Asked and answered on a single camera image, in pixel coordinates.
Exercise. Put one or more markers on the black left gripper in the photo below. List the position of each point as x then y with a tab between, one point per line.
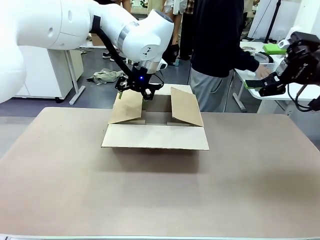
137	81

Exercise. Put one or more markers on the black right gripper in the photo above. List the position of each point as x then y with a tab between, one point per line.
305	62

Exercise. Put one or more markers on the brown cardboard box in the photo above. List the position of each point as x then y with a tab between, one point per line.
155	136

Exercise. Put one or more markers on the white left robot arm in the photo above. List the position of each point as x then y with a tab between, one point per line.
37	25

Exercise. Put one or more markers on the person's left forearm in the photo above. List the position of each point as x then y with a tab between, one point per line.
247	60

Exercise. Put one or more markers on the small cardboard box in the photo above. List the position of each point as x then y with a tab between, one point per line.
96	39

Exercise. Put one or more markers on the person's left hand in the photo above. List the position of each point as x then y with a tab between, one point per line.
262	73

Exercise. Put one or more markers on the white plastic basket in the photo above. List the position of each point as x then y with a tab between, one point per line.
269	67

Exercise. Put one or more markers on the round black white device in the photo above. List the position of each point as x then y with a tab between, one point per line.
265	57

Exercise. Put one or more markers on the white side table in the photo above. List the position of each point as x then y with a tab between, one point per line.
252	86

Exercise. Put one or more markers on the crumpled grey-green cloth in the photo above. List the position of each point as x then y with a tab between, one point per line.
105	76

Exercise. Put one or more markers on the black sneaker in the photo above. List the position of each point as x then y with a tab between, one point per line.
120	59
106	55

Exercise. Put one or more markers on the white board panel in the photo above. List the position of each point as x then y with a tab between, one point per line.
260	20

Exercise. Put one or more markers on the black tripod stand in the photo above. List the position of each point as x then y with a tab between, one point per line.
273	17

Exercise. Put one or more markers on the black hand bag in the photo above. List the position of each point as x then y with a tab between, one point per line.
174	53

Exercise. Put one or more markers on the person in dark sweater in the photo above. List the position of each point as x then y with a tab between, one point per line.
215	37

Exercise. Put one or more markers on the background person bare legs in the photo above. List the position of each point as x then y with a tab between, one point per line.
176	25

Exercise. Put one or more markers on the background person black trousers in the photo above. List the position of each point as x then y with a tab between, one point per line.
186	32

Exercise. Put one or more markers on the white cabinet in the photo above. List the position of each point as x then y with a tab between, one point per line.
42	72

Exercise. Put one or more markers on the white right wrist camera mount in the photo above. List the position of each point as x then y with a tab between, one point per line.
287	37

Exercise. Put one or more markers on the white desk leg frame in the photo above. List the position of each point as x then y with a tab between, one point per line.
75	85

